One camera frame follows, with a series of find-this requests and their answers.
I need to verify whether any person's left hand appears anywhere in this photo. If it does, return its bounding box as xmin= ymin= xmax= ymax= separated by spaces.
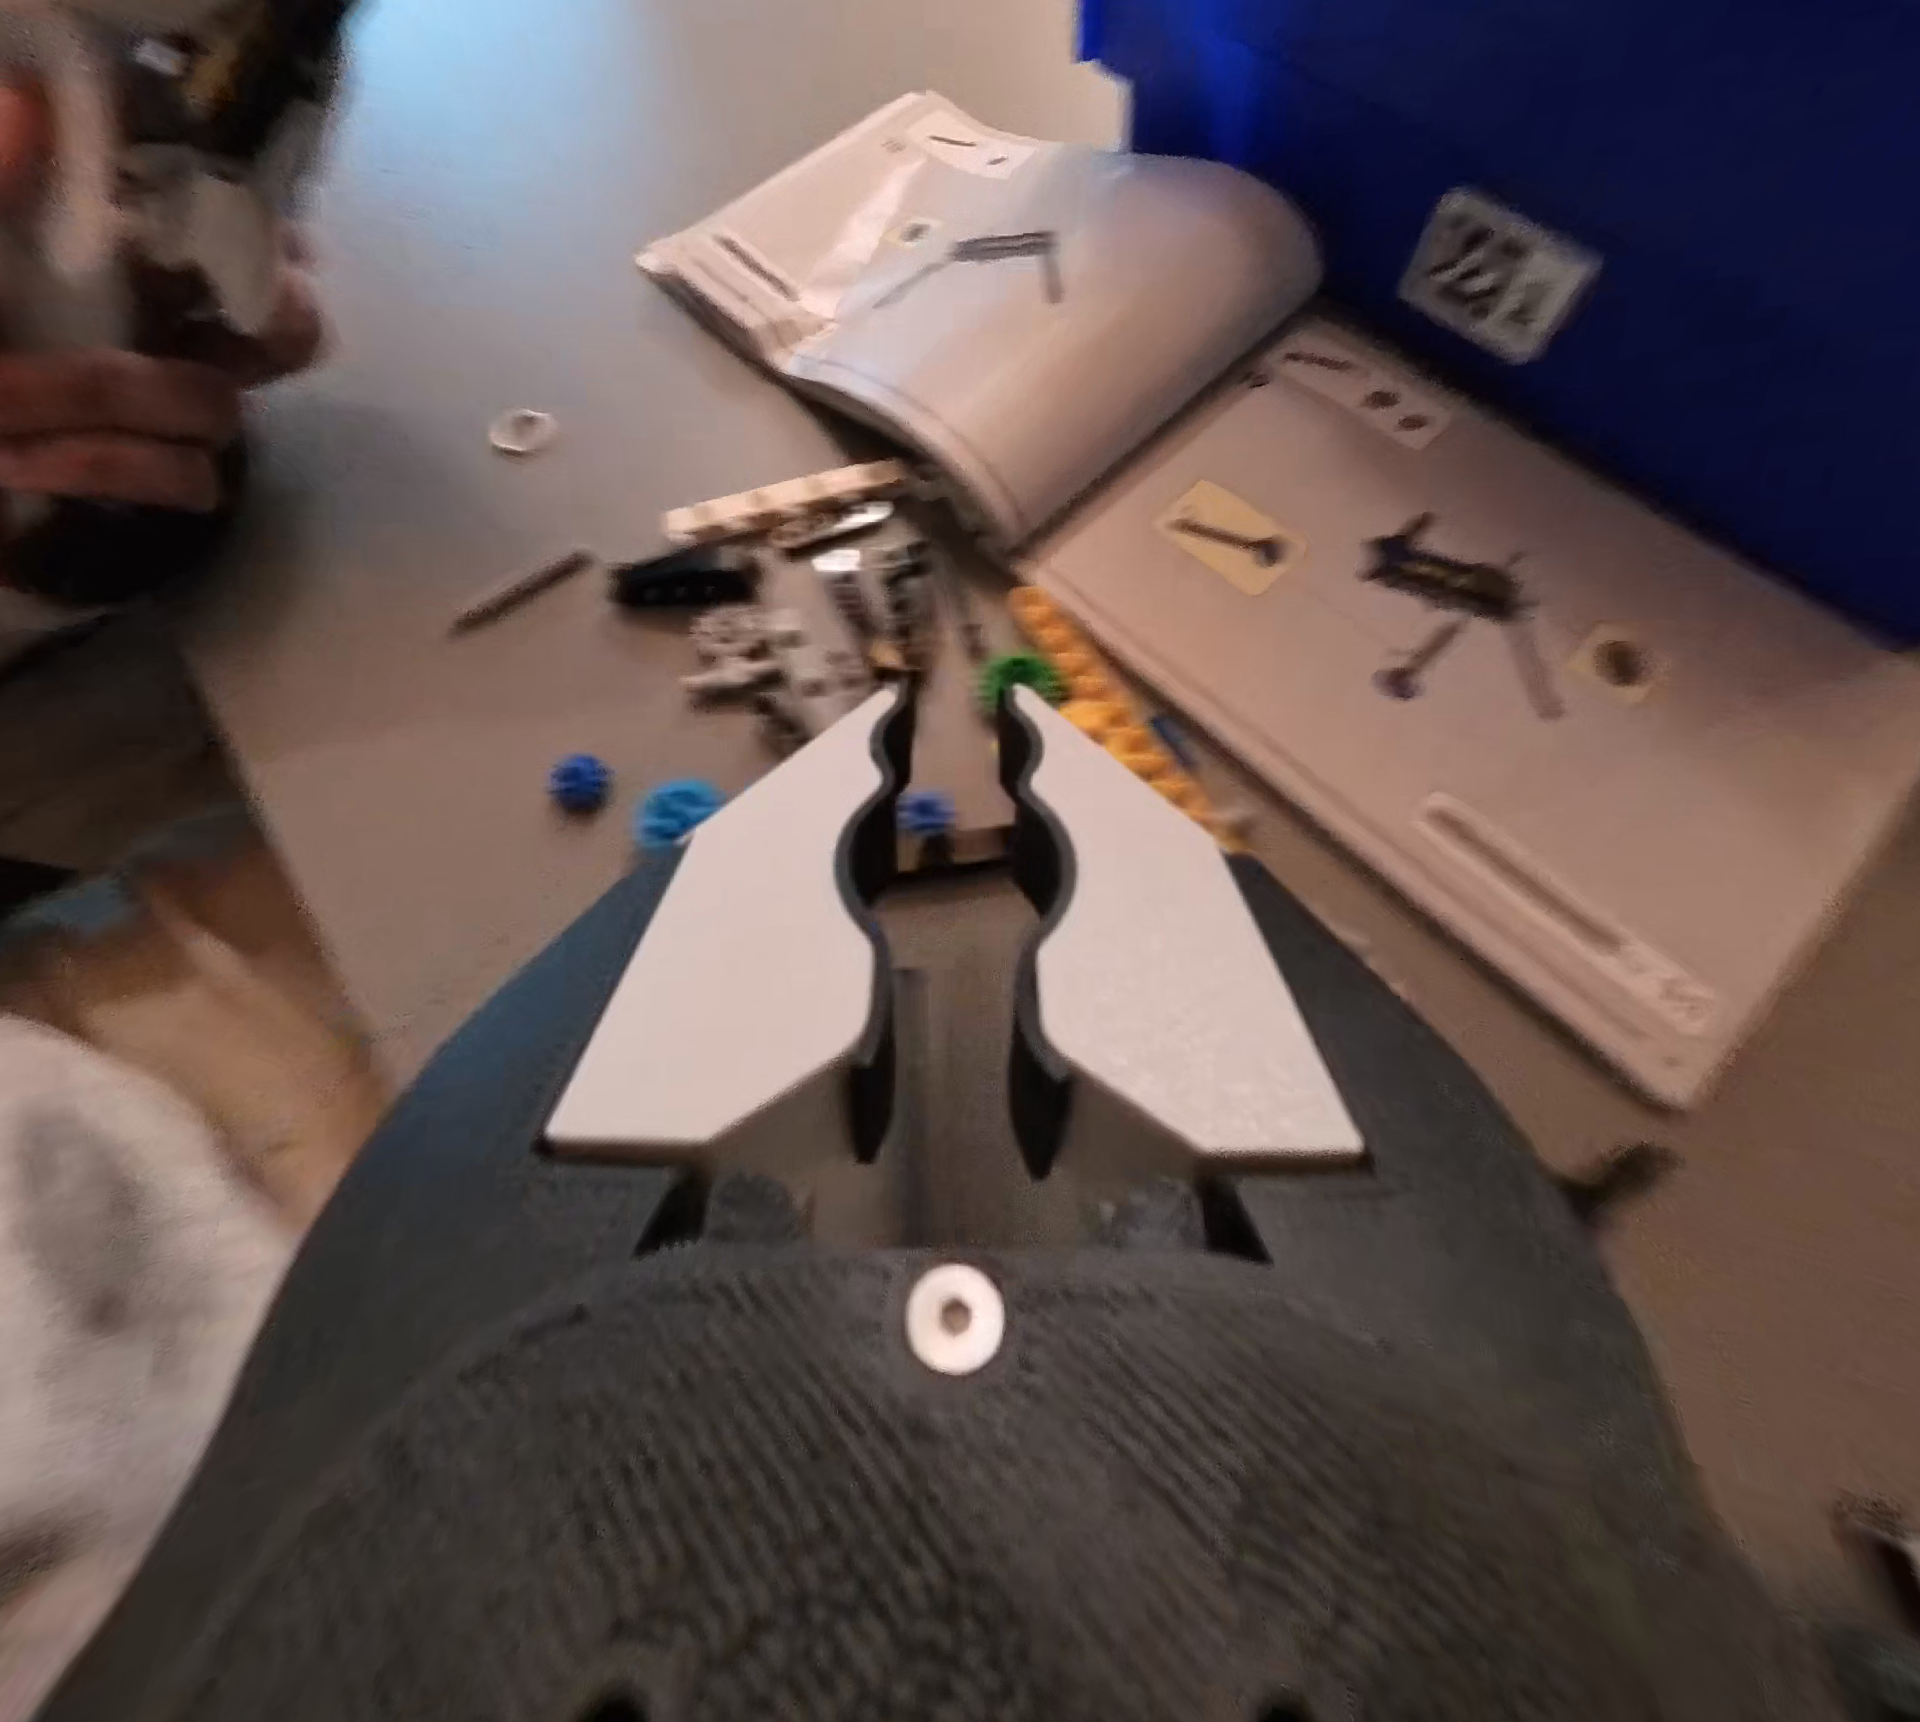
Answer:
xmin=0 ymin=244 xmax=326 ymax=513

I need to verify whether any person's tan trouser leg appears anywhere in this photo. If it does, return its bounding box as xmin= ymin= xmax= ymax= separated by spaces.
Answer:
xmin=0 ymin=806 xmax=399 ymax=1243

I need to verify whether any blue storage bin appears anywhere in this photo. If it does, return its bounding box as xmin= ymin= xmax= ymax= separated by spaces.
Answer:
xmin=1078 ymin=0 xmax=1920 ymax=644

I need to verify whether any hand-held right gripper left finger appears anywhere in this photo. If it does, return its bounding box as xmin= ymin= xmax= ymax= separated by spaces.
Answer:
xmin=544 ymin=684 xmax=920 ymax=1222

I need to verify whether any pile of loose lego pieces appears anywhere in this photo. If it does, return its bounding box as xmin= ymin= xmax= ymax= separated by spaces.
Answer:
xmin=452 ymin=460 xmax=1263 ymax=886

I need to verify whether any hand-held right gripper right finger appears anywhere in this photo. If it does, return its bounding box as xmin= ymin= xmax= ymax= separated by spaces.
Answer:
xmin=998 ymin=684 xmax=1370 ymax=1222

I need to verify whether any lego instruction booklet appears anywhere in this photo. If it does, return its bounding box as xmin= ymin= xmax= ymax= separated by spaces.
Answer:
xmin=637 ymin=91 xmax=1920 ymax=1112

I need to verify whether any black yellow lego beam assembly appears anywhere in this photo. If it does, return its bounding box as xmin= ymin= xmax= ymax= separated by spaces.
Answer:
xmin=128 ymin=0 xmax=365 ymax=170

